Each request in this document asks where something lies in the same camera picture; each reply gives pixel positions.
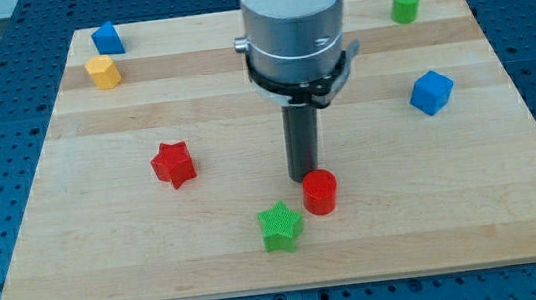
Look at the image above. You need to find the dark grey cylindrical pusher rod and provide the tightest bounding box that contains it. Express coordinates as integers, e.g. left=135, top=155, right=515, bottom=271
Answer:
left=282, top=106, right=318, bottom=183

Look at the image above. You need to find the black clamp ring mount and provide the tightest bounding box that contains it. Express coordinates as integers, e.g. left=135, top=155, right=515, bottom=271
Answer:
left=245, top=39, right=360, bottom=109

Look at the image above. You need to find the red cylinder block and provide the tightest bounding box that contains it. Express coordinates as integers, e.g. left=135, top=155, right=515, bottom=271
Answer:
left=302, top=169, right=338, bottom=216

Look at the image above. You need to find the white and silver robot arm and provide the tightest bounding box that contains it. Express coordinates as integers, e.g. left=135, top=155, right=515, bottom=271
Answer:
left=234, top=0, right=360, bottom=182

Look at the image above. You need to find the wooden board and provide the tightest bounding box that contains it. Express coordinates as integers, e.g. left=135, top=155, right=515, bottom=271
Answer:
left=0, top=0, right=536, bottom=300

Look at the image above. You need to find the green star block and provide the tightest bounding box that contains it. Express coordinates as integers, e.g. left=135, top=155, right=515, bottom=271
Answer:
left=257, top=201, right=304, bottom=253

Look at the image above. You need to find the blue cube block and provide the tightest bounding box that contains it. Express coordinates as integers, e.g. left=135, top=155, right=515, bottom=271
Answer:
left=409, top=70, right=454, bottom=116

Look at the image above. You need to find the green cylinder block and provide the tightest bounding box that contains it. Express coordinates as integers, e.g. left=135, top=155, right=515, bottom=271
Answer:
left=390, top=0, right=420, bottom=24

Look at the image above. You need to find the red star block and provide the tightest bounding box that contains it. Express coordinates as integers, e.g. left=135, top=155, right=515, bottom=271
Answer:
left=151, top=141, right=197, bottom=190

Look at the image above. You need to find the yellow hexagon block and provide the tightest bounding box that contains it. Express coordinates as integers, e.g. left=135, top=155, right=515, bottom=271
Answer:
left=84, top=55, right=122, bottom=90

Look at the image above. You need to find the blue triangular prism block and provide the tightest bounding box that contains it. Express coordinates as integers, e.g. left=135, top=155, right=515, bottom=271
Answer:
left=91, top=21, right=126, bottom=55

